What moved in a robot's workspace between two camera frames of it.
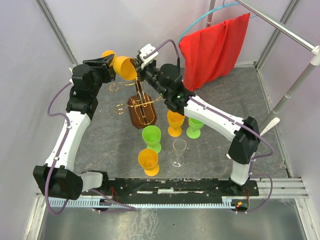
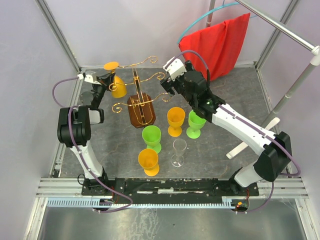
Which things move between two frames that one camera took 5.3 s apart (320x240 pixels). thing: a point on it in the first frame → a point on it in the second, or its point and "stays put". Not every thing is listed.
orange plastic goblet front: [148, 159] stays put
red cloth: [210, 54] stays put
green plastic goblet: [194, 131] stays put
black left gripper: [106, 70] → [105, 80]
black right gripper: [140, 71] → [168, 83]
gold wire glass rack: [141, 105] stays put
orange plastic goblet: [123, 66] → [119, 89]
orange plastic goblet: [175, 120] stays put
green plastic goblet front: [151, 135] stays put
